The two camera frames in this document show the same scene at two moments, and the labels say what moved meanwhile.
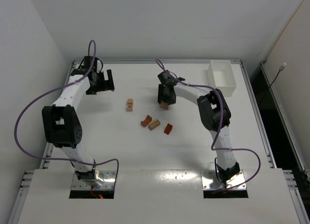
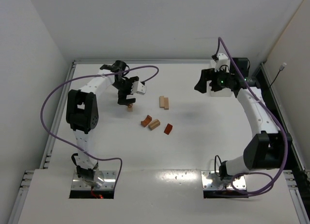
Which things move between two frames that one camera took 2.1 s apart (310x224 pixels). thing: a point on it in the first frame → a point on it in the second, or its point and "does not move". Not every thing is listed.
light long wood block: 165,106 does not move
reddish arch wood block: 147,121 does not move
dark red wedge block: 168,128 does not move
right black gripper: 166,98 → 212,81
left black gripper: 102,82 → 124,92
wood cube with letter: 130,107 does not move
